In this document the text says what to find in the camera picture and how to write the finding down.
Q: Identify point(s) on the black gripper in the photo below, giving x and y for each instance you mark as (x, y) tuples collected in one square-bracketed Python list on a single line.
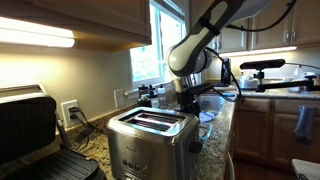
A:
[(185, 101)]

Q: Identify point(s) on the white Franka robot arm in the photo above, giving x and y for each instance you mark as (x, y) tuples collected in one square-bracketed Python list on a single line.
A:
[(190, 56)]

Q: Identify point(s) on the rectangular glass bowl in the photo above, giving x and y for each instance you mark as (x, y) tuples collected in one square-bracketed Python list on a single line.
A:
[(206, 117)]

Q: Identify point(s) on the stainless steel two-slot toaster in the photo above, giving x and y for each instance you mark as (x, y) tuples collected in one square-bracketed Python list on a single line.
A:
[(150, 146)]

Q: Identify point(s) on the clear plastic container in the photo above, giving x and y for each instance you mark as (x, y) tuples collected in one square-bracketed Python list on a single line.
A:
[(211, 103)]

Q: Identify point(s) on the clear bottle with white cap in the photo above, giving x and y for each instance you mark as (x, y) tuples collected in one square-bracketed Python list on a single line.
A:
[(162, 96)]

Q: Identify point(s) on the white bottle with black cap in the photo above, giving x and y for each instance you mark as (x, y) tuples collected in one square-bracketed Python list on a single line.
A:
[(154, 100)]

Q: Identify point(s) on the white countertop pot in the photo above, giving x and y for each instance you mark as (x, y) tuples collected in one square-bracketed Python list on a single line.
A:
[(248, 83)]

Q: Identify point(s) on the black container on sill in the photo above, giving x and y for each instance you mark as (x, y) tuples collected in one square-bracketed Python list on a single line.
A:
[(143, 89)]

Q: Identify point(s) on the wooden base cabinets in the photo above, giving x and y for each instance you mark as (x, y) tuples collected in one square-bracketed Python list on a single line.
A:
[(253, 133)]

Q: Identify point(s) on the bright kitchen window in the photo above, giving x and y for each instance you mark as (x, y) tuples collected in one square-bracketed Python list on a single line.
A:
[(146, 63)]

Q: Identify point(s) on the long under-cabinet light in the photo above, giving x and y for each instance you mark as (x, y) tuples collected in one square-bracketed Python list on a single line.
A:
[(260, 51)]

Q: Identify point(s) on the blue hanging towel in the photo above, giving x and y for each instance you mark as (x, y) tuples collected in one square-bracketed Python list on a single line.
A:
[(305, 125)]

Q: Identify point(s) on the wooden upper cabinet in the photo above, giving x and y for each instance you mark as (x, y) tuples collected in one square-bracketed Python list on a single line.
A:
[(100, 20)]

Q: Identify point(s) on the black panini grill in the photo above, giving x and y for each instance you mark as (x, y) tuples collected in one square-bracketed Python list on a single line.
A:
[(26, 126)]

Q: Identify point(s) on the under-cabinet light strip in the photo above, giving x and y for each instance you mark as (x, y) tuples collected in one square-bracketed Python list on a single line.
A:
[(33, 35)]

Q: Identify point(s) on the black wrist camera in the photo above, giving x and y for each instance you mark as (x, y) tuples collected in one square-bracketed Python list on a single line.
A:
[(201, 88)]

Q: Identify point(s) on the white wall switch plate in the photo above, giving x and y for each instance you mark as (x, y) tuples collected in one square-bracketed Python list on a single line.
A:
[(119, 98)]

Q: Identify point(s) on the black bar-shaped camera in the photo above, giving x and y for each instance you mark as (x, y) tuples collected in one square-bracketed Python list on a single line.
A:
[(263, 64)]

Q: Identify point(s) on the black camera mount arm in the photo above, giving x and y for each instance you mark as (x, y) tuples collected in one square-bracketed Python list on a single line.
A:
[(283, 85)]

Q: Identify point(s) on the white wall outlet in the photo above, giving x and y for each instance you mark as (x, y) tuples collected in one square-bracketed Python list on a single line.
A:
[(65, 116)]

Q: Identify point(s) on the wooden wall cabinet row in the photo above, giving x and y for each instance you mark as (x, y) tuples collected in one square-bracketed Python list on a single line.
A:
[(305, 23)]

